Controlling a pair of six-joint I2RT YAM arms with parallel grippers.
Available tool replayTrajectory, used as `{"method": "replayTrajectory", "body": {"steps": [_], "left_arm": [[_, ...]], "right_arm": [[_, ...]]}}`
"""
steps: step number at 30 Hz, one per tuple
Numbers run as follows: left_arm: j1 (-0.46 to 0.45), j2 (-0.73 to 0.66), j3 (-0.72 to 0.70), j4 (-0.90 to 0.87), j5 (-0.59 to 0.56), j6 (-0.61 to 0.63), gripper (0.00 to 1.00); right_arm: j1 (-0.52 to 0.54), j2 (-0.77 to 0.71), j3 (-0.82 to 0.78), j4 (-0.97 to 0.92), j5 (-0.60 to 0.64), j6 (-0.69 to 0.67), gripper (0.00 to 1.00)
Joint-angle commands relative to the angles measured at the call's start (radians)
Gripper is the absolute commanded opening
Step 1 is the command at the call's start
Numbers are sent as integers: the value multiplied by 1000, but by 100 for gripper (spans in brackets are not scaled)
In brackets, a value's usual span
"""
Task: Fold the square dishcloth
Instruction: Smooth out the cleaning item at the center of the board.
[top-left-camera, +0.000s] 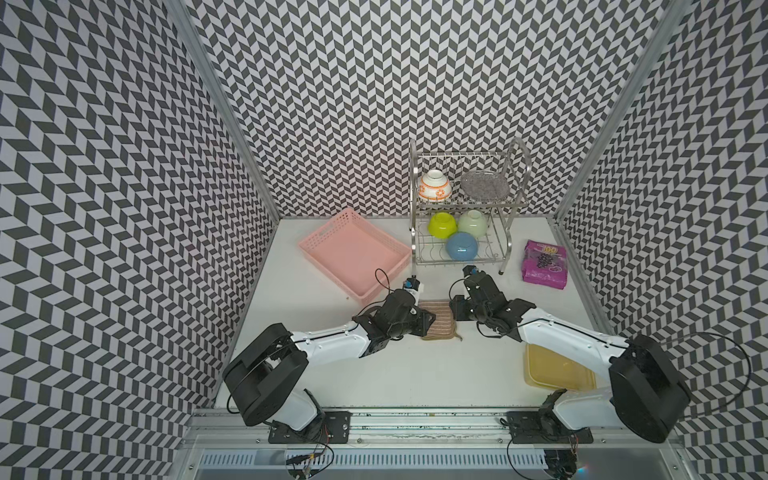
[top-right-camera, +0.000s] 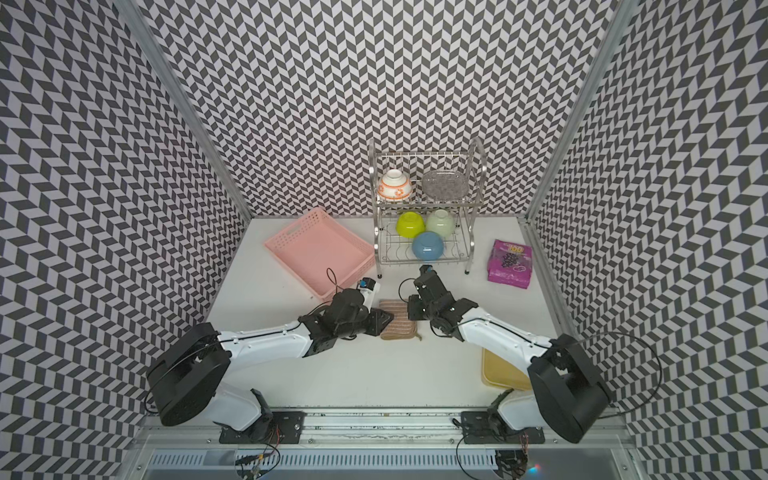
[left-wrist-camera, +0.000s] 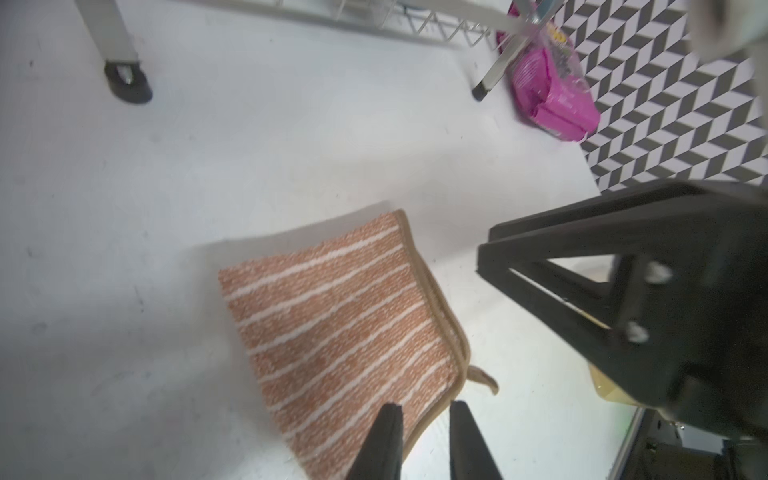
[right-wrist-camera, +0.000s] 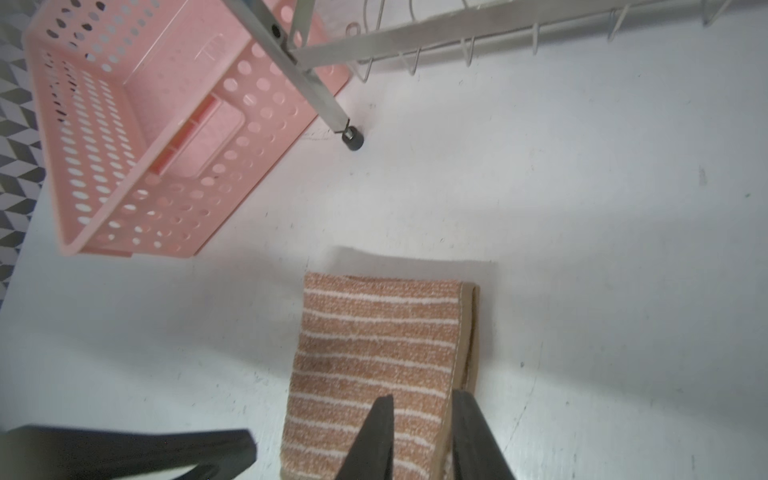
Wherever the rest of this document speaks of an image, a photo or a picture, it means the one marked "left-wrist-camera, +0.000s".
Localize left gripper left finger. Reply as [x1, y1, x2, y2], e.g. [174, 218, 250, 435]
[346, 403, 404, 480]

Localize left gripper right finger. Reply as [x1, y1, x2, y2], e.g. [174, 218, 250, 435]
[449, 401, 502, 480]

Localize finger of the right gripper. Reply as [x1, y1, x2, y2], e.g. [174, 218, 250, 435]
[477, 180, 767, 438]

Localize striped brown square dishcloth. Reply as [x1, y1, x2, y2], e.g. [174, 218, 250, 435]
[218, 210, 499, 479]

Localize purple snack packet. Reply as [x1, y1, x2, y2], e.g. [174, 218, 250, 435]
[507, 22, 600, 142]

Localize metal two-tier dish rack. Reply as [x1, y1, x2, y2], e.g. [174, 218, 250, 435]
[75, 1, 563, 105]

